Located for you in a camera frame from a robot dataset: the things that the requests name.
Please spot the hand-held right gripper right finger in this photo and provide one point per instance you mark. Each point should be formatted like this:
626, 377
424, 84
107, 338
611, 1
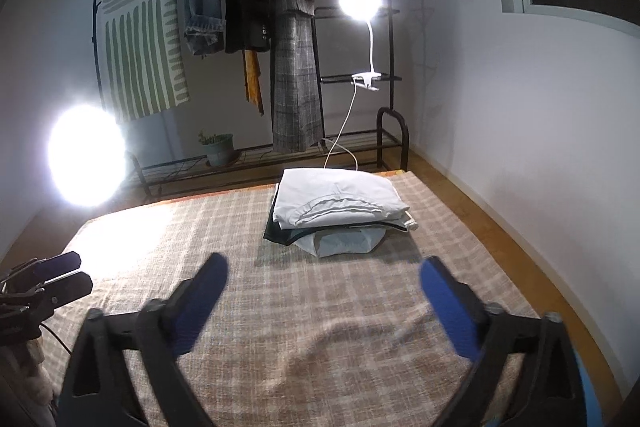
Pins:
445, 297

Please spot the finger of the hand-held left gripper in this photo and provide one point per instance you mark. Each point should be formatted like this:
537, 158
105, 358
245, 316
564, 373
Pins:
70, 288
62, 263

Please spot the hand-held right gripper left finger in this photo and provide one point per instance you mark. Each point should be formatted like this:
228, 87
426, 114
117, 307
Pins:
200, 307

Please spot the white garment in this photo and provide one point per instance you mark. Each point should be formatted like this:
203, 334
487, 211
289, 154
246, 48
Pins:
340, 202

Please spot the black metal clothes rack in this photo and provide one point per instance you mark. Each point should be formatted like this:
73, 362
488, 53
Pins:
350, 57

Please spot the beige plaid blanket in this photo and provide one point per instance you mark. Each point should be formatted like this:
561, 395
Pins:
300, 332

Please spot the round bright lamp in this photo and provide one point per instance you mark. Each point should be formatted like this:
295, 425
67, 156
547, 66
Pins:
87, 154

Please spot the white crumpled cloth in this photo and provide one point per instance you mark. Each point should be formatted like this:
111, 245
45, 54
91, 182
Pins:
345, 244

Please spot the potted plant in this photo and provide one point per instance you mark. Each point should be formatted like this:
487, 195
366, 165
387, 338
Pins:
220, 149

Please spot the green striped cloth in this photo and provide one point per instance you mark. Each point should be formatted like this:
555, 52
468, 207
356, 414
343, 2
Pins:
140, 57

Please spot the orange scarf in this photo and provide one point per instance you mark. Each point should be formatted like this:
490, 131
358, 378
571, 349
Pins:
253, 82

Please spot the plaid coat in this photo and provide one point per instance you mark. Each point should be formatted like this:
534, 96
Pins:
295, 57

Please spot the white clip lamp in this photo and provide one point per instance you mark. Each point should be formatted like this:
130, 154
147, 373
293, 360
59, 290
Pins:
359, 4

